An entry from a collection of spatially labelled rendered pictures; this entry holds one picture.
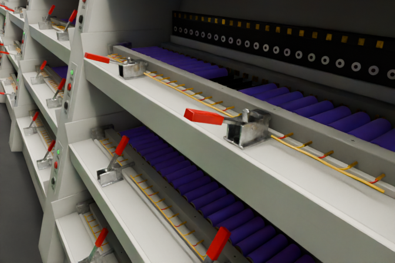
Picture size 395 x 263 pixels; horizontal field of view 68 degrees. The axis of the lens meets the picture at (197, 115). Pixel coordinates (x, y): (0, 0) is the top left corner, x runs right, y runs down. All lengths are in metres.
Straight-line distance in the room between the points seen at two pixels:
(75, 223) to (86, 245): 0.08
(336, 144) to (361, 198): 0.05
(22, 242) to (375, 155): 0.89
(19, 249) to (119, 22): 0.64
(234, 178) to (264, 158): 0.04
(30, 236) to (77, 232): 0.27
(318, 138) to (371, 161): 0.04
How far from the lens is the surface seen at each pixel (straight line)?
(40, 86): 1.15
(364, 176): 0.26
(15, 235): 1.00
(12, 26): 2.04
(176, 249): 0.43
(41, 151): 1.10
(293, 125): 0.29
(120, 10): 0.67
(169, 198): 0.47
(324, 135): 0.27
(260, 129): 0.29
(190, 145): 0.33
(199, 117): 0.23
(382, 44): 0.39
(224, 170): 0.29
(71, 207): 0.79
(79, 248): 0.72
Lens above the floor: 0.62
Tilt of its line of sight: 12 degrees down
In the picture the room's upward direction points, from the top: 15 degrees clockwise
